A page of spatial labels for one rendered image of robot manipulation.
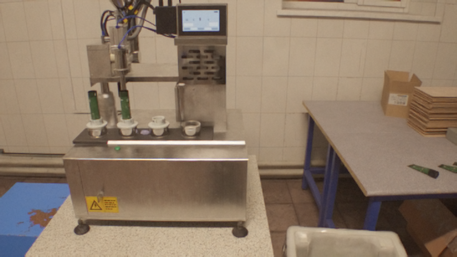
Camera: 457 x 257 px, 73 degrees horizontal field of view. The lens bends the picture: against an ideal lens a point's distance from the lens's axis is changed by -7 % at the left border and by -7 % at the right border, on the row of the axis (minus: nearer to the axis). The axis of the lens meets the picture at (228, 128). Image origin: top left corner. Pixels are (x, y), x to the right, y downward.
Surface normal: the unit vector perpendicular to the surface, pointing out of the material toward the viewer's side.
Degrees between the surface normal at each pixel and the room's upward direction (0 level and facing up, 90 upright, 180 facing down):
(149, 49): 90
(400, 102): 90
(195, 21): 90
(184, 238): 0
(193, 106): 90
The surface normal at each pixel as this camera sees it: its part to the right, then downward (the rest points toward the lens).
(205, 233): 0.00, -0.93
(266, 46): 0.00, 0.37
